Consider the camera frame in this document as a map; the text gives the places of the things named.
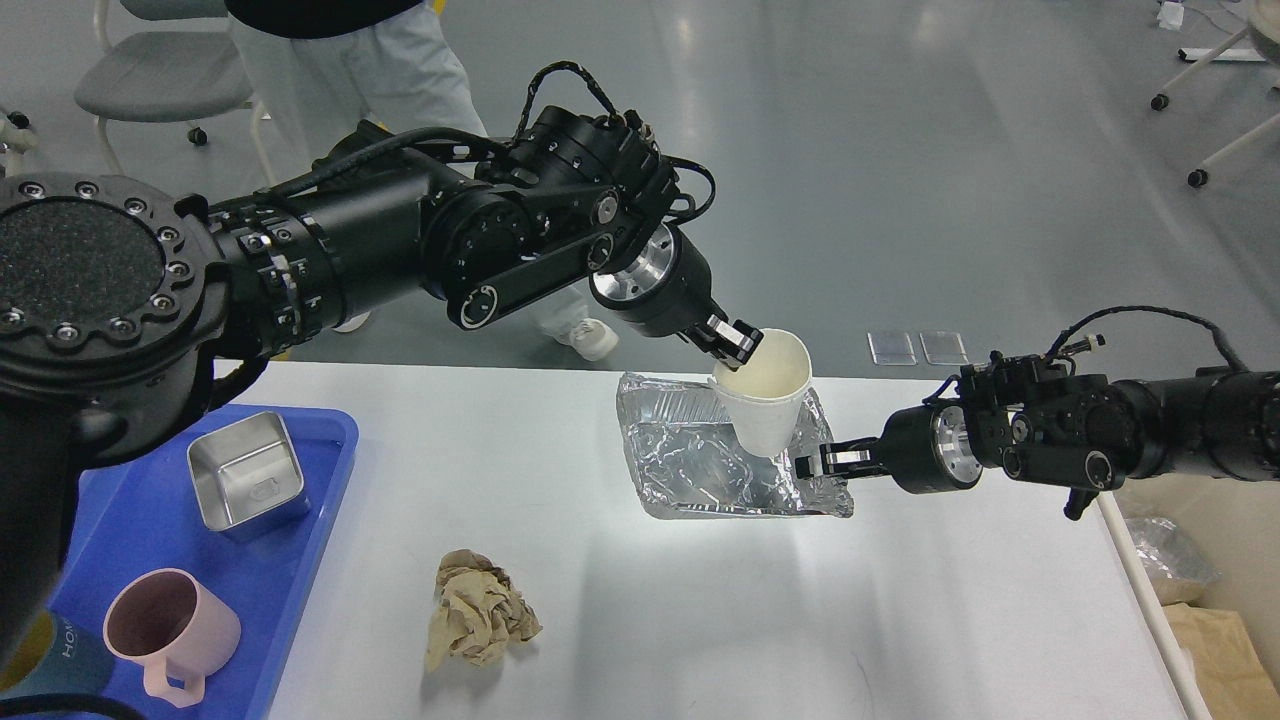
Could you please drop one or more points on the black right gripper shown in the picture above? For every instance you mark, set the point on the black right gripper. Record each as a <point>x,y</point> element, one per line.
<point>925,449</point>

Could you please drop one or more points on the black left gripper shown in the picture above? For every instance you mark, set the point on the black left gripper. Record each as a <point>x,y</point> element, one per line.
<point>667,289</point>

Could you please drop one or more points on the white paper cup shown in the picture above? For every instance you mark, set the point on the white paper cup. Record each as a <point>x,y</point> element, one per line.
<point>763,397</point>

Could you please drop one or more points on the aluminium foil tray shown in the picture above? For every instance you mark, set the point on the aluminium foil tray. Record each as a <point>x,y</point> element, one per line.
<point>686,462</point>

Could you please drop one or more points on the stainless steel rectangular tin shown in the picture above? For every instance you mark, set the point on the stainless steel rectangular tin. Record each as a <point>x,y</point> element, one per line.
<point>247,478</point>

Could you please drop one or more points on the pink plastic mug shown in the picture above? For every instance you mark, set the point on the pink plastic mug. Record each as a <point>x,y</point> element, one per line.
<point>176,630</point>

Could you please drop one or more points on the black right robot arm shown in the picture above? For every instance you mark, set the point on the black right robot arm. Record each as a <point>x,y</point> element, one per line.
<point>1038,420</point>

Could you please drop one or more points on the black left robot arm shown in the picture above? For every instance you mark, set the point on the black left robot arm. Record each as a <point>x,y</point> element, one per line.
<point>129,314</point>

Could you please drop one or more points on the clear floor plate left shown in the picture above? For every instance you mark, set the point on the clear floor plate left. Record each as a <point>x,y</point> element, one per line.
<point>892,348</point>

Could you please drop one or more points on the clear floor plate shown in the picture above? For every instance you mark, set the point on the clear floor plate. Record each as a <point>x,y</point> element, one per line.
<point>943,348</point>
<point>892,348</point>

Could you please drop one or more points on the clear floor plate right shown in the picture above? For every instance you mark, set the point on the clear floor plate right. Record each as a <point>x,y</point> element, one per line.
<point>943,348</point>

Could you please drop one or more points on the crumpled clear plastic bag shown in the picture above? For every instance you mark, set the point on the crumpled clear plastic bag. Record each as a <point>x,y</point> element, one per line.
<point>1174,565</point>

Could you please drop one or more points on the crumpled brown paper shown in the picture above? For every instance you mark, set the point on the crumpled brown paper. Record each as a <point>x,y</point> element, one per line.
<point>479,612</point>

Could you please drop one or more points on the white plastic bin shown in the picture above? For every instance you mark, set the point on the white plastic bin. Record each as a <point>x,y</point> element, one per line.
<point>1209,548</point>

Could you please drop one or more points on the brown paper bag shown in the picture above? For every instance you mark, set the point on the brown paper bag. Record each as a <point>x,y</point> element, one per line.
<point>1229,674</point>

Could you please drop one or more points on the standing person in jeans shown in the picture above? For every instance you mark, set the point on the standing person in jeans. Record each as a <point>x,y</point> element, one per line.
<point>320,67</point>

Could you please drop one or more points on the grey wheeled chair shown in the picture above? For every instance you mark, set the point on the grey wheeled chair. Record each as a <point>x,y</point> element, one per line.
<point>120,87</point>

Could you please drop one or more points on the blue plastic tray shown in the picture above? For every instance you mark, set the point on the blue plastic tray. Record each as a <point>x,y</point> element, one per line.
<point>143,516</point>

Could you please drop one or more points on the teal mug yellow inside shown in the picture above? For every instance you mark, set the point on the teal mug yellow inside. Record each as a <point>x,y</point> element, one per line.
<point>57,656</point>

